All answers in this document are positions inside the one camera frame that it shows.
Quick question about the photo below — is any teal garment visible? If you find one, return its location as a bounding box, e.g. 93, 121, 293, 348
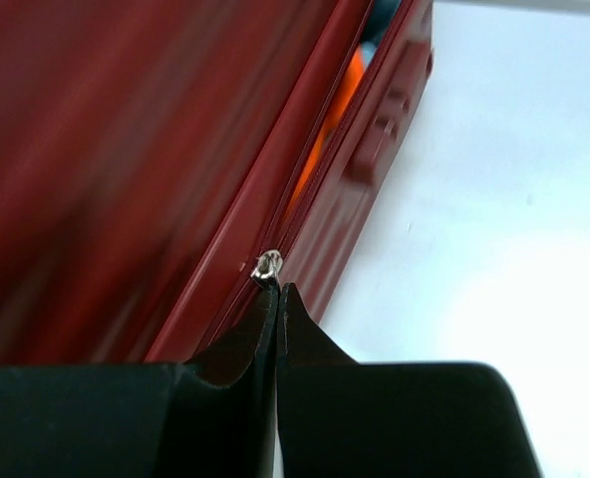
360, 0, 402, 66

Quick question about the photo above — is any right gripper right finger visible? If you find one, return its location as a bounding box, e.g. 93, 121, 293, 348
276, 284, 540, 477

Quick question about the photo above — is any silver zipper pull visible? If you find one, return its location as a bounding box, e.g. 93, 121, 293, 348
250, 249, 283, 289

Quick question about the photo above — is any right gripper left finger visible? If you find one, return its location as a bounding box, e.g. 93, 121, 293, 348
0, 286, 279, 477

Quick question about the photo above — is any red suitcase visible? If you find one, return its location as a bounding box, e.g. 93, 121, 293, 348
0, 1, 433, 364

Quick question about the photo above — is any orange zip jacket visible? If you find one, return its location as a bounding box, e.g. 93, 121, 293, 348
285, 45, 367, 215

